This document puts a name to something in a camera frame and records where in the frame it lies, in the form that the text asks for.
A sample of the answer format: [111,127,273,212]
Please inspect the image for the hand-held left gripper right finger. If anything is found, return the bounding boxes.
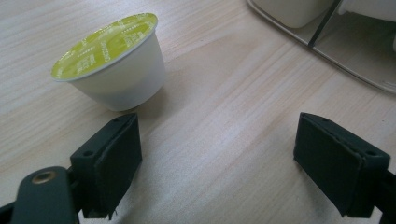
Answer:
[292,112,391,218]

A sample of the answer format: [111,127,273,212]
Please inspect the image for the white capsule with green lid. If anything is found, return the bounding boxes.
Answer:
[50,12,167,113]

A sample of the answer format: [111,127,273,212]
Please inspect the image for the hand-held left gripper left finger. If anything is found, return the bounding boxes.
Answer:
[69,112,144,220]

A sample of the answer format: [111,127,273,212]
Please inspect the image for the beige divided tray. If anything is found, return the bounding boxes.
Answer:
[247,0,396,95]

